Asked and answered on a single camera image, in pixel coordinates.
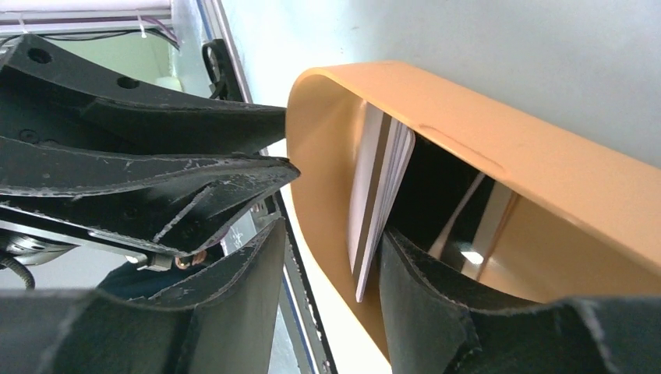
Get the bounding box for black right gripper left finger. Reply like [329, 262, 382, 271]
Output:
[1, 218, 286, 373]

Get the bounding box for white striped credit cards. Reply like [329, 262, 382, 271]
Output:
[347, 104, 415, 302]

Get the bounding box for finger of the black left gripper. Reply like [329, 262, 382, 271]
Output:
[1, 138, 299, 256]
[1, 35, 285, 154]

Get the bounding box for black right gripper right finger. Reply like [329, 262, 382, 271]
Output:
[379, 229, 660, 373]

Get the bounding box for orange plastic tray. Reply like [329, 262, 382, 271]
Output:
[286, 61, 660, 354]

